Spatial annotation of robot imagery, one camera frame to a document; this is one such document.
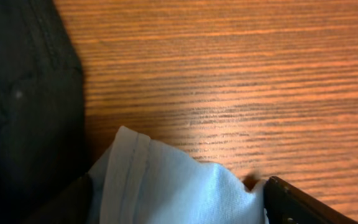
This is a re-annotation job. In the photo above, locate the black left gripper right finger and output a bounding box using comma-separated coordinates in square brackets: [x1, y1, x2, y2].
[264, 176, 358, 224]

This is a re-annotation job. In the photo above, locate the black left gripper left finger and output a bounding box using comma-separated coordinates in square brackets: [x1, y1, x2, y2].
[23, 174, 93, 224]

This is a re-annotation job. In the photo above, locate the light blue t-shirt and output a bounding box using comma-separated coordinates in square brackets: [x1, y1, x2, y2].
[86, 126, 268, 223]

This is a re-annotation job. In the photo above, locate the black t-shirt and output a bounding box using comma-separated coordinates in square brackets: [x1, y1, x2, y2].
[0, 0, 88, 223]

